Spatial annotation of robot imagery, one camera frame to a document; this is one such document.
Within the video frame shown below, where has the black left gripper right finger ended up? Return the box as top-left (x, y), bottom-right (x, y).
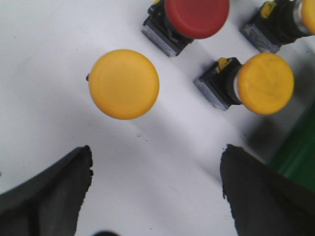
top-left (220, 144), bottom-right (315, 236)

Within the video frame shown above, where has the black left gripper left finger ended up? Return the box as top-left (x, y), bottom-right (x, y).
top-left (0, 146), bottom-right (93, 236)

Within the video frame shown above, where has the green conveyor belt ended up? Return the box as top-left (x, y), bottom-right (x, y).
top-left (268, 103), bottom-right (315, 192)

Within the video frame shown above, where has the yellow mushroom button middle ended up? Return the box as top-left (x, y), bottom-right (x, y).
top-left (194, 53), bottom-right (295, 115)

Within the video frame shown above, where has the yellow mushroom button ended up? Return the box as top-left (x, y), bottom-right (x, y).
top-left (87, 49), bottom-right (159, 120)
top-left (194, 53), bottom-right (295, 115)
top-left (240, 0), bottom-right (315, 54)

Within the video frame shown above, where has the yellow mushroom button near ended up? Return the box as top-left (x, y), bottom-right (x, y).
top-left (87, 49), bottom-right (159, 120)

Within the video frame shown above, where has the yellow mushroom button far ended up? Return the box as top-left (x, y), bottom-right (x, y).
top-left (240, 0), bottom-right (315, 54)

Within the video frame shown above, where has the red mushroom button spare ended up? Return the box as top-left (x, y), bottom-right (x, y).
top-left (142, 0), bottom-right (230, 57)

